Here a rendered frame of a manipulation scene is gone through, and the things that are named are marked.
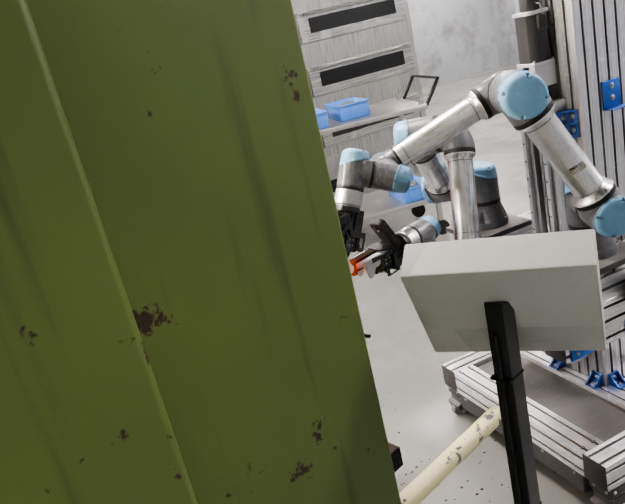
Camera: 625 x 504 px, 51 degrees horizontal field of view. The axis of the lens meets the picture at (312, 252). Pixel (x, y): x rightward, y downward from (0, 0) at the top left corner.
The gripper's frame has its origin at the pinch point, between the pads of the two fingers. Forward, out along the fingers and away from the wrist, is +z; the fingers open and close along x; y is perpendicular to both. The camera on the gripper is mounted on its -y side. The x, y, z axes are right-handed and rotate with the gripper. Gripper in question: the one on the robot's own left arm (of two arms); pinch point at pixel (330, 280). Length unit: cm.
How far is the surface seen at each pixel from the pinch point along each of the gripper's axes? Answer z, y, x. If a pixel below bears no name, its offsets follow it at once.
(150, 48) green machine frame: -28, -83, -44
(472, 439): 32, 17, -39
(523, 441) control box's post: 25, 1, -60
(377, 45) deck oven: -234, 352, 342
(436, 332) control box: 6.5, -9.9, -43.3
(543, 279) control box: -7, -15, -67
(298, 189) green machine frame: -15, -54, -44
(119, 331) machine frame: 8, -86, -54
